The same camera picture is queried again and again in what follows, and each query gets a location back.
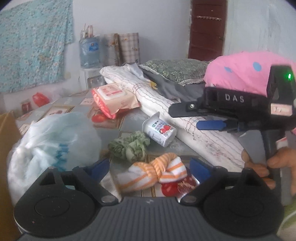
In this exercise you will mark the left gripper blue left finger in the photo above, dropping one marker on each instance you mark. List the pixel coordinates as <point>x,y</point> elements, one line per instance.
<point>87,180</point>

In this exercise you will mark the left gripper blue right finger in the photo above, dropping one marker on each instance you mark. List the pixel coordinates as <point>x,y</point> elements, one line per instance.
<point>211,179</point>

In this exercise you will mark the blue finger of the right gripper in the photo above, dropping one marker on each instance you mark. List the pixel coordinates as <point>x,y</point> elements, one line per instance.
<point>211,125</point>

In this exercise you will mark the orange white striped socks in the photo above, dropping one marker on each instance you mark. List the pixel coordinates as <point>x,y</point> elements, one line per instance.
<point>166,168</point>

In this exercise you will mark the person right hand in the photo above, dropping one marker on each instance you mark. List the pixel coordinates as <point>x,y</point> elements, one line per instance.
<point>285,157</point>

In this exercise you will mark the white striped rolled blanket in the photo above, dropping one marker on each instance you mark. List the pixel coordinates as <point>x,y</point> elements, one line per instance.
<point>218,148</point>

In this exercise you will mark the grey blanket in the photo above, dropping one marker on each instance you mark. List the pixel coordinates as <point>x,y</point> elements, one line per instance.
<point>172,90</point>

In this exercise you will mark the translucent plastic bag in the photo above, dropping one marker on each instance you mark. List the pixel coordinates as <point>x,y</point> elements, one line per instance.
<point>63,141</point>

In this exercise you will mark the white yogurt cup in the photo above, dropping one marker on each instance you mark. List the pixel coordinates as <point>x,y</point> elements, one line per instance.
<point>158,130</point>

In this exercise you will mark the pink plush pillow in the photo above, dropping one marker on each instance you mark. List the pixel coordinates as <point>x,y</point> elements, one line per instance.
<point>244,71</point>

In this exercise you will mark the patterned grey tablecloth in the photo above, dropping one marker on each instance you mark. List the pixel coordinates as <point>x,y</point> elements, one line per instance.
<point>108,130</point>

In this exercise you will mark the green scrunched cloth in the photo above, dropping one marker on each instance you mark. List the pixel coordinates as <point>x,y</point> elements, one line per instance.
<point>132,148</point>

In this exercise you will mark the green floral pillow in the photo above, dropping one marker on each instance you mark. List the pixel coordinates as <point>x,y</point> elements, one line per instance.
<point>183,72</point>

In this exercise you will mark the pink wet wipes pack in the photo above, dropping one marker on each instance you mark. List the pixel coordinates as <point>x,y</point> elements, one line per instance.
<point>112,99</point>

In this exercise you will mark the red plastic bag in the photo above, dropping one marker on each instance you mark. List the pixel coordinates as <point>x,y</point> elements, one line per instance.
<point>40,100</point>

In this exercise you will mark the white water dispenser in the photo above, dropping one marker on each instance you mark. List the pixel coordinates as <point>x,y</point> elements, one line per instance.
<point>90,78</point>

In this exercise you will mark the dark red wooden door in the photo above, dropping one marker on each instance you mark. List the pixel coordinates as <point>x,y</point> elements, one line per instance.
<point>207,29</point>

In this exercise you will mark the plaid rolled fabric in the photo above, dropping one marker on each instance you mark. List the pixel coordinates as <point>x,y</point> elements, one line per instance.
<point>118,49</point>

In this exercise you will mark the blue water jug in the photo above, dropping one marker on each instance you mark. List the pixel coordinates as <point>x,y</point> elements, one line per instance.
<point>89,51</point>

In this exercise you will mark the teal floral wall cloth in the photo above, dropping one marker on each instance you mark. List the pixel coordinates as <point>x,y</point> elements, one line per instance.
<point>33,39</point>

